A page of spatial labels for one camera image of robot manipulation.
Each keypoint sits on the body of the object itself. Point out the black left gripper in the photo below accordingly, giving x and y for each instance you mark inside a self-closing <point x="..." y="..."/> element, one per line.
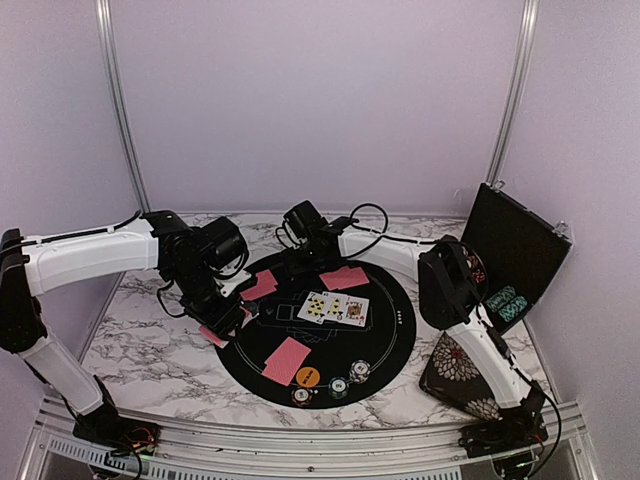
<point x="221" y="320"/>

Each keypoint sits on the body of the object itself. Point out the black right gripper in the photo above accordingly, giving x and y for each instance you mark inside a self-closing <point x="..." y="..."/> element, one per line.
<point x="303" y="270"/>

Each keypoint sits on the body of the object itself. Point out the red card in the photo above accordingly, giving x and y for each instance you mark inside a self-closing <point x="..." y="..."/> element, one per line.
<point x="266" y="284"/>
<point x="285" y="361"/>
<point x="344" y="278"/>

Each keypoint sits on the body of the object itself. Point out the six of clubs card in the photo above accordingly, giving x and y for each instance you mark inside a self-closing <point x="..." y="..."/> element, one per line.
<point x="336" y="308"/>

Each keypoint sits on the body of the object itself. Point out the seven of clubs card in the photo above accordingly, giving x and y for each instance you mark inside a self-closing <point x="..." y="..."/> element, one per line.
<point x="314" y="308"/>

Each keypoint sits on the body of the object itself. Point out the red playing card deck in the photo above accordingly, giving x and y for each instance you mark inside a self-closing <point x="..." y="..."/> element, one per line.
<point x="212" y="338"/>

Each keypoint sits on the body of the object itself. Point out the orange big blind button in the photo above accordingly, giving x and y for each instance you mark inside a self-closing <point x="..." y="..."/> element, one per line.
<point x="308" y="377"/>

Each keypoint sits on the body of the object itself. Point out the blue orange chip stack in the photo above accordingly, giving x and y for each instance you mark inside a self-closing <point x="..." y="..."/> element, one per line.
<point x="359" y="372"/>

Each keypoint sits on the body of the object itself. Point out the green chip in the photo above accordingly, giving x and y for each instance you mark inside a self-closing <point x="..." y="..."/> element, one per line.
<point x="338" y="387"/>

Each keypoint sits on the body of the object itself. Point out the red chip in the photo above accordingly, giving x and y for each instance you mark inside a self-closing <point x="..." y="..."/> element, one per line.
<point x="301" y="397"/>

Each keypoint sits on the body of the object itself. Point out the face up community card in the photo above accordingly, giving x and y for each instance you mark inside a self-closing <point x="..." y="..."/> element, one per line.
<point x="356" y="311"/>

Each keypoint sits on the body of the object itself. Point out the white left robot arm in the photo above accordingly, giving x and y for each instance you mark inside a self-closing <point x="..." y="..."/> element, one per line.
<point x="34" y="267"/>

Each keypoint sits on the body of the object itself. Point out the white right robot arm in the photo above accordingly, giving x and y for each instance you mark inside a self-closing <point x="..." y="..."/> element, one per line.
<point x="449" y="276"/>

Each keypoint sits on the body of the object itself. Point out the round black poker mat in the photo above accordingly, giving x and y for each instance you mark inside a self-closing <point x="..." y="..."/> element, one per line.
<point x="385" y="342"/>

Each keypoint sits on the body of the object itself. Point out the floral fabric pouch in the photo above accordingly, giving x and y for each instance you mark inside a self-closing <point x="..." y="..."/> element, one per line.
<point x="451" y="377"/>

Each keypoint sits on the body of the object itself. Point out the black poker chip case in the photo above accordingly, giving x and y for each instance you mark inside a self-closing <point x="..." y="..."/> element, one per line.
<point x="521" y="254"/>

